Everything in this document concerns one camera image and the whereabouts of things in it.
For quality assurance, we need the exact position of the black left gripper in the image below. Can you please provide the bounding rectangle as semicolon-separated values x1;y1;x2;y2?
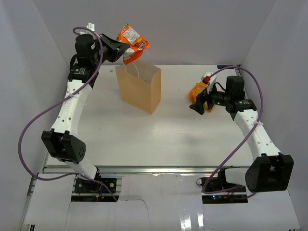
90;33;129;67

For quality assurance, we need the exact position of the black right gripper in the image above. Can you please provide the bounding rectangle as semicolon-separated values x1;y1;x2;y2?
190;81;231;115

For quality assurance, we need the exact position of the orange Fox's candy bag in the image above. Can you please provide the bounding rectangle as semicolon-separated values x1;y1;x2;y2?
116;24;150;65

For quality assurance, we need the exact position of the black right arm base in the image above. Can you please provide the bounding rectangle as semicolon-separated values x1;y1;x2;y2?
202;177;248;205

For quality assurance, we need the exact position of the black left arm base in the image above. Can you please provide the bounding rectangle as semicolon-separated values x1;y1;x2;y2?
71;178;115;202

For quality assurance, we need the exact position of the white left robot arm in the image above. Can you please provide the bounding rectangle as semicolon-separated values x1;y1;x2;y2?
41;34;129;192

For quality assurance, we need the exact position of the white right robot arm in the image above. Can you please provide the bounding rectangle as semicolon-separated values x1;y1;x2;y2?
190;74;294;193

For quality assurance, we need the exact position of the orange yellow candy bag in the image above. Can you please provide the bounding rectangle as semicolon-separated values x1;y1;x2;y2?
189;81;214;113

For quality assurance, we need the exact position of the brown paper bag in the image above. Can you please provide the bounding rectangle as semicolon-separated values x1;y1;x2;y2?
115;59;162;114

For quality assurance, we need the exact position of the blue label right corner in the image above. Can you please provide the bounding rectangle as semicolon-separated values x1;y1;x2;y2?
217;65;232;69

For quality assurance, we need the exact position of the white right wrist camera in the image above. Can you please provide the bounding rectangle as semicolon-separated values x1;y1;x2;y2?
201;71;217;94

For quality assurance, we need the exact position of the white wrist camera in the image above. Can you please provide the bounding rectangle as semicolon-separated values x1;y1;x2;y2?
201;71;217;94
86;23;95;31

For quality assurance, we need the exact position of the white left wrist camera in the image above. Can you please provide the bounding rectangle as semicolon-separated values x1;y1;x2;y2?
86;23;95;31

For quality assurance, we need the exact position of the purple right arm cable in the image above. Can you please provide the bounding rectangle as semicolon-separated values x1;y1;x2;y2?
201;66;263;200

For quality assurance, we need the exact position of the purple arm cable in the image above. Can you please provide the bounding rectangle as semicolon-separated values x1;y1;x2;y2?
18;26;118;202
201;66;263;200

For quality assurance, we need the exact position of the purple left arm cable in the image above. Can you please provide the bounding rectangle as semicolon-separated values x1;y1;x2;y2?
18;26;118;202

